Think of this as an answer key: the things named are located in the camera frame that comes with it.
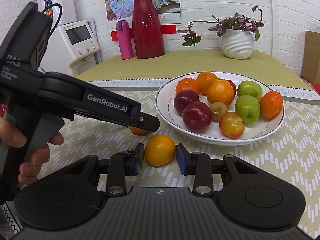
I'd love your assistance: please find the small orange back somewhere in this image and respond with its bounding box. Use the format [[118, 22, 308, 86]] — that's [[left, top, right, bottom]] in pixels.
[[128, 126, 151, 135]]

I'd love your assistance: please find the yellow orange kumquat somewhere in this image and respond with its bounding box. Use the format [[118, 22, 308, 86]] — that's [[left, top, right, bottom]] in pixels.
[[144, 135, 176, 166]]

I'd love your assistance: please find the dark red plum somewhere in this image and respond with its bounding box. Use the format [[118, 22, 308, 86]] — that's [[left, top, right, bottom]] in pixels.
[[174, 89, 200, 115], [182, 101, 212, 133]]

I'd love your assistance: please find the red yellow plum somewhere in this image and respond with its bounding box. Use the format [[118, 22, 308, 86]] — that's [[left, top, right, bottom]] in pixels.
[[219, 112, 245, 139]]

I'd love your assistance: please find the mandarin orange front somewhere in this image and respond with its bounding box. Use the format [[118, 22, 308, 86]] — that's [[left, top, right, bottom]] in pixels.
[[175, 77, 201, 95]]

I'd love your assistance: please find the mandarin orange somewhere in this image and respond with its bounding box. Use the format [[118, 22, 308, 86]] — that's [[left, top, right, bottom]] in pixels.
[[175, 77, 201, 95], [260, 91, 283, 118]]

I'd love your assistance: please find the brown longan front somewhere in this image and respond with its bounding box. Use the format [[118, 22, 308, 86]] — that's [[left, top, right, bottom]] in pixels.
[[209, 102, 228, 121]]

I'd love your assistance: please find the brown longan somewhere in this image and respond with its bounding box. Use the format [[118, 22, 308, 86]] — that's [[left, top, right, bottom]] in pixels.
[[255, 96, 262, 102], [209, 102, 228, 121]]

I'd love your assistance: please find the green apple round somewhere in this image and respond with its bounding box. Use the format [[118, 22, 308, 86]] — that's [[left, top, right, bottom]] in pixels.
[[234, 95, 260, 124]]

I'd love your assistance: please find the large orange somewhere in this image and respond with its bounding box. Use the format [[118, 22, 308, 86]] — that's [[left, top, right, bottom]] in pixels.
[[206, 79, 235, 107]]

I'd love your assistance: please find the red apple back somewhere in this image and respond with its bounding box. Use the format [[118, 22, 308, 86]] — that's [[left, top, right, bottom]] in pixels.
[[227, 80, 237, 95]]

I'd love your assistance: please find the green apple oblong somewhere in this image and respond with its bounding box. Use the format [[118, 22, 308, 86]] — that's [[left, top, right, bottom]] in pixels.
[[237, 80, 263, 98]]

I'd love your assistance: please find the brown longan back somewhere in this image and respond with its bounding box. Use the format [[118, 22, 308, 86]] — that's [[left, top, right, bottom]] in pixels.
[[255, 96, 262, 102]]

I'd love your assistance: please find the person left hand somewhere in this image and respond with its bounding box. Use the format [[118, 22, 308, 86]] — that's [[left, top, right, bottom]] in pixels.
[[1, 114, 65, 189]]

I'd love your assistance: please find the white ceramic plate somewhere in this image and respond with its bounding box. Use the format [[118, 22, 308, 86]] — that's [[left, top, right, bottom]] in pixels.
[[155, 72, 285, 146]]

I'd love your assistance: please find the white water dispenser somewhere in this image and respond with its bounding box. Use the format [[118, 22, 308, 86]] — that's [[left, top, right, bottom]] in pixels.
[[39, 21, 100, 76]]

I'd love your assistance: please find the dark red thermos jug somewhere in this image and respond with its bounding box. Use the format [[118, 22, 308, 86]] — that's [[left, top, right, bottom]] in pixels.
[[132, 0, 165, 59]]

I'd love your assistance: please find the pink thermos bottle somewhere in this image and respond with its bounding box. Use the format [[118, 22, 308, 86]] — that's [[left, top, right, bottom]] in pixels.
[[116, 20, 133, 60]]

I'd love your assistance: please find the patterned tablecloth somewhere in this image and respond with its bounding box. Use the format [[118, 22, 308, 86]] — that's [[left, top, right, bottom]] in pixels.
[[1, 65, 308, 239]]

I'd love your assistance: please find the white water purifier unit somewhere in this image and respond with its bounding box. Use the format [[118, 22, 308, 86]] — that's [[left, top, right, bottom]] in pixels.
[[36, 0, 77, 26]]

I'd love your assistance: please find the white ribbed plant pot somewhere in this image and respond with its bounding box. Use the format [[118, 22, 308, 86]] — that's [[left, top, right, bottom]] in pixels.
[[219, 29, 254, 60]]

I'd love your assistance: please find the purple green trailing plant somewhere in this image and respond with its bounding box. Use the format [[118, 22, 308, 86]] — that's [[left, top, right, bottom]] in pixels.
[[176, 5, 264, 47]]

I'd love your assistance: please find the cardboard box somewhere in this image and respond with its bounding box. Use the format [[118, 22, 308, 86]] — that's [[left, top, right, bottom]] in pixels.
[[301, 30, 320, 85]]

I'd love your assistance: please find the black cable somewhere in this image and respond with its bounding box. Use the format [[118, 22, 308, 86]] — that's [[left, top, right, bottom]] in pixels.
[[41, 3, 63, 38]]

